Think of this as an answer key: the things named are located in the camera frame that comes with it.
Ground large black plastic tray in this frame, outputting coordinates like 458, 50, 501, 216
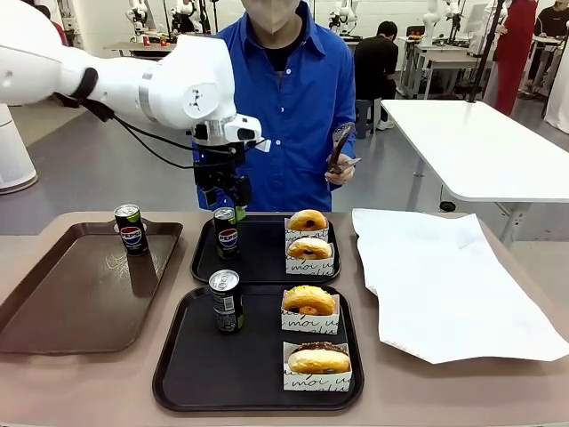
152, 284, 365, 413

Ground person's left forearm blue sleeve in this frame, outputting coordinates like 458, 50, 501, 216
326, 101, 358, 192

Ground person's left hand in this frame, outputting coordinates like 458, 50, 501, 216
325, 149, 357, 188

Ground grey background workbench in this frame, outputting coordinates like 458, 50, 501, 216
103, 40, 179, 61

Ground black Pepsi can barcode side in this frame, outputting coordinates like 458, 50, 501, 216
208, 269, 245, 335

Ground beige face mask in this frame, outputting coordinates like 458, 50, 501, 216
245, 0, 300, 36

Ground yellow sprinkled donut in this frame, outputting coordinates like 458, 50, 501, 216
283, 285, 337, 318

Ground brown plastic tray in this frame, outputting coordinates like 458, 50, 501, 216
0, 219, 184, 356

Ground white paper sheet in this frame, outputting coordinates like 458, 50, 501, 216
350, 207, 569, 366

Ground white background workbench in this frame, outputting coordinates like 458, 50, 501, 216
398, 34, 495, 101

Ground standing person red apron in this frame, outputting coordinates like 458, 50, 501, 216
493, 0, 540, 117

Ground black pole stand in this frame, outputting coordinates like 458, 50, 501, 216
463, 0, 509, 106

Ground small black plastic tray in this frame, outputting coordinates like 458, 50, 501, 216
189, 214, 341, 286

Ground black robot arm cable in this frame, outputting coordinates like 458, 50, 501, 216
55, 91, 236, 171

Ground chocolate-topped donut in wrapper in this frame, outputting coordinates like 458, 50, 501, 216
282, 341, 354, 393

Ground dark metal tongs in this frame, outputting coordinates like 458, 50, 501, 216
326, 121, 364, 176

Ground black Pepsi can logo side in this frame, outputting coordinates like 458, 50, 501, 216
212, 206, 242, 261

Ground grey plastic stool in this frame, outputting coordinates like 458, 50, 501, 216
354, 98, 384, 140

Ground white folding table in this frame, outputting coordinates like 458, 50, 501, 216
381, 98, 569, 250

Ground black Pepsi can green top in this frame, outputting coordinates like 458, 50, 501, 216
113, 203, 150, 257

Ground yellow-frosted donut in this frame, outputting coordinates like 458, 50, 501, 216
280, 291, 341, 334

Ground seated person in red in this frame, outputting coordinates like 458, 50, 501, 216
34, 4, 68, 47

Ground person in blue shirt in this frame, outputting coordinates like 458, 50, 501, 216
196, 0, 358, 214

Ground chocolate glazed donut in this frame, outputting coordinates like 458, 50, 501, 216
287, 341, 352, 375

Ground background person black shirt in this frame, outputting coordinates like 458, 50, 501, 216
517, 5, 569, 101

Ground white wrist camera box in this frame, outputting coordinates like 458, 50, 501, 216
223, 112, 273, 155

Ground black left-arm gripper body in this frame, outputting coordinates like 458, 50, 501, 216
193, 142, 247, 191

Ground seated person in black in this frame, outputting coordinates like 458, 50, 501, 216
354, 20, 400, 131

